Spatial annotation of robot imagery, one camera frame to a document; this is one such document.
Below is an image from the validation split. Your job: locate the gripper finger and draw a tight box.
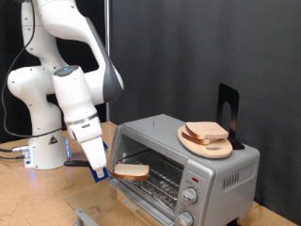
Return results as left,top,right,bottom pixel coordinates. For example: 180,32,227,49
95,167,106,180

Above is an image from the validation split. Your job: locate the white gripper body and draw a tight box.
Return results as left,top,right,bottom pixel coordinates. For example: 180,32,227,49
80,137,108,170

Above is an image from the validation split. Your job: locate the spatula with blue block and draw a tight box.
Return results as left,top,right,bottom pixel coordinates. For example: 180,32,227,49
64,159,126,184

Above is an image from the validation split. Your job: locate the glass toaster oven door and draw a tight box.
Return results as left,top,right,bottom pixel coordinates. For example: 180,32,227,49
64,178,177,226

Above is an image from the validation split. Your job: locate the silver oven knob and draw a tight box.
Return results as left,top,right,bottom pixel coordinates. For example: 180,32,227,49
182,186,199,205
176,210,195,226

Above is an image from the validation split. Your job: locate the silver toaster oven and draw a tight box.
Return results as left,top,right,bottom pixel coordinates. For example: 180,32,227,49
107,113,261,226

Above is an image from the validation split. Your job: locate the round wooden board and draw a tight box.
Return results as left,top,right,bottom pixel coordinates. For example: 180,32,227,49
177,124,234,160

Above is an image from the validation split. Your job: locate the vertical metal pole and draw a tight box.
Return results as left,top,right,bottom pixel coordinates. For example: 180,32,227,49
103,0,113,122

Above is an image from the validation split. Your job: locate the black metal bookend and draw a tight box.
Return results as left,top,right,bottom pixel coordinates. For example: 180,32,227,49
215,82,246,151

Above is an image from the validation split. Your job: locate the black base cable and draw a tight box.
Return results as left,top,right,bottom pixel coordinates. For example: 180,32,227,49
0,144,31,153
0,153,27,161

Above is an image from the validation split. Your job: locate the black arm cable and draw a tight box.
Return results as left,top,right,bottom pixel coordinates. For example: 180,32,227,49
1,0,64,139

